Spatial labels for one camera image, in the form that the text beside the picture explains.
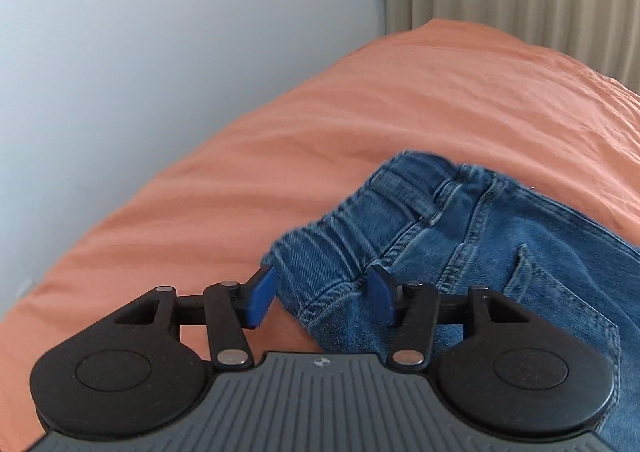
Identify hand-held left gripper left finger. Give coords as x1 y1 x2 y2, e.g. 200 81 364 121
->
114 266 277 369

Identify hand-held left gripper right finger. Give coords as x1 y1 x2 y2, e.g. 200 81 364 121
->
367 265 531 367

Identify blue denim pants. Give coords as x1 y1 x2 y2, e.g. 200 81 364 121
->
261 148 640 452

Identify orange bed sheet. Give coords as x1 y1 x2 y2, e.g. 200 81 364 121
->
0 18 640 452

